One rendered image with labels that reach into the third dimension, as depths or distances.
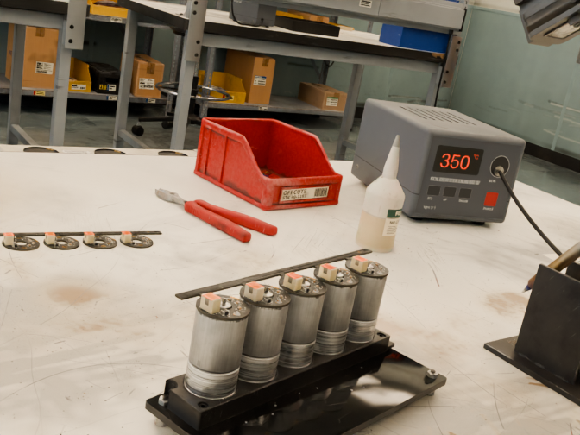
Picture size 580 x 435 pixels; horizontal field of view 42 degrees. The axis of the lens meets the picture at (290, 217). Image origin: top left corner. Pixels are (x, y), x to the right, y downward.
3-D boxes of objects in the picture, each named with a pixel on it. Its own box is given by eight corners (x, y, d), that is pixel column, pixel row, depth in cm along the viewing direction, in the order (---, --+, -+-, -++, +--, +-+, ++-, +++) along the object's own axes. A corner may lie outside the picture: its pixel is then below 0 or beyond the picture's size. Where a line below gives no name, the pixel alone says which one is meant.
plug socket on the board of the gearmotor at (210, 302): (223, 311, 34) (225, 297, 34) (210, 315, 34) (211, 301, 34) (211, 304, 35) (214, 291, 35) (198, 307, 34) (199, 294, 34)
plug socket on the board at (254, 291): (266, 299, 36) (268, 286, 36) (254, 302, 36) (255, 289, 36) (255, 293, 37) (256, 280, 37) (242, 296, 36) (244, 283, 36)
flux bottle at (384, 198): (397, 255, 66) (424, 142, 63) (360, 250, 65) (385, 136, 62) (386, 241, 69) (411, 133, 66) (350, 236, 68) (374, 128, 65)
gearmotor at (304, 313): (318, 375, 41) (336, 287, 39) (286, 387, 39) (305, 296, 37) (284, 355, 42) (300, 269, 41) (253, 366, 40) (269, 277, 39)
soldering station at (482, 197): (504, 230, 79) (529, 141, 76) (407, 223, 75) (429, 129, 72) (433, 185, 93) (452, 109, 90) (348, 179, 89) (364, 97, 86)
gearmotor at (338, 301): (349, 362, 43) (368, 278, 41) (322, 373, 41) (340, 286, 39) (316, 343, 44) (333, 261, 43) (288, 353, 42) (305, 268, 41)
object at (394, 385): (346, 341, 48) (349, 325, 48) (444, 394, 44) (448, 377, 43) (141, 419, 36) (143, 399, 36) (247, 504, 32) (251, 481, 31)
